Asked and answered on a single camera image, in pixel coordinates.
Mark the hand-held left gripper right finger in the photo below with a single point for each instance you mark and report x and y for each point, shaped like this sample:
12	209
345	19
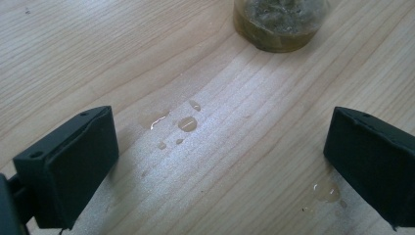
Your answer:
375	163

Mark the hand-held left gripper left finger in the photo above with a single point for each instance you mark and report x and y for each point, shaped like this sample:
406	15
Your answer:
75	169

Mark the clear cup with tea residue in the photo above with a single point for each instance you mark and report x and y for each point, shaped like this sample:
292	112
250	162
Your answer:
277	39

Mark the spilled liquid drops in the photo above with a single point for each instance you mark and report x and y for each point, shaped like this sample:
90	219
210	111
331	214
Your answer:
187	124

